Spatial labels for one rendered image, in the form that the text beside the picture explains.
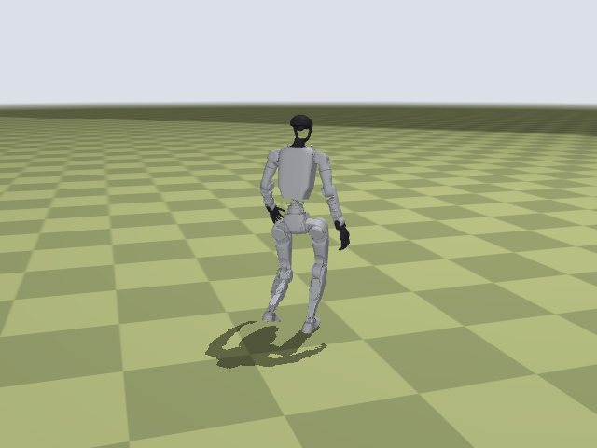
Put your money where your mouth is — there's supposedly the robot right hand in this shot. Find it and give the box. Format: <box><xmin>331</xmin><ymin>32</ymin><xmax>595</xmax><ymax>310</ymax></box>
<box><xmin>334</xmin><ymin>220</ymin><xmax>350</xmax><ymax>250</ymax></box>

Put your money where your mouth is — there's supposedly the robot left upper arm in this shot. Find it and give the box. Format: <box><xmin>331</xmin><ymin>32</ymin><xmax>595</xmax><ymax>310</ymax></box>
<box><xmin>260</xmin><ymin>149</ymin><xmax>281</xmax><ymax>191</ymax></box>

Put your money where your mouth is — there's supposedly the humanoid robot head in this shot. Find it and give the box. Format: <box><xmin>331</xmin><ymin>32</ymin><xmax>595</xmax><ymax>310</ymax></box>
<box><xmin>290</xmin><ymin>115</ymin><xmax>313</xmax><ymax>148</ymax></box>

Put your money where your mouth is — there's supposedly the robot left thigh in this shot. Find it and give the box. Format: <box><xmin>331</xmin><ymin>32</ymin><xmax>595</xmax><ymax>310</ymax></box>
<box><xmin>271</xmin><ymin>219</ymin><xmax>293</xmax><ymax>283</ymax></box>

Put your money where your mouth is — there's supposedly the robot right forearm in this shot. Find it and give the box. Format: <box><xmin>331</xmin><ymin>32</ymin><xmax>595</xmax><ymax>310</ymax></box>
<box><xmin>327</xmin><ymin>185</ymin><xmax>345</xmax><ymax>226</ymax></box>

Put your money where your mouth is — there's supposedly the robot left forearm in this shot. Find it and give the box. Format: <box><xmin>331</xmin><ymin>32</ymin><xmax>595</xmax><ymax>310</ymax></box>
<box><xmin>260</xmin><ymin>182</ymin><xmax>276</xmax><ymax>211</ymax></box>

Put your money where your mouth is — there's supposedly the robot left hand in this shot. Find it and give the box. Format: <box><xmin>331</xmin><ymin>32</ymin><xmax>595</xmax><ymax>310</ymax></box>
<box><xmin>266</xmin><ymin>206</ymin><xmax>285</xmax><ymax>224</ymax></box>

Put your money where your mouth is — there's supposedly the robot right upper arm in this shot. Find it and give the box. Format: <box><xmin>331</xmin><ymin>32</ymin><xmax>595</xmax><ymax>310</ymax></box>
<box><xmin>312</xmin><ymin>151</ymin><xmax>334</xmax><ymax>198</ymax></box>

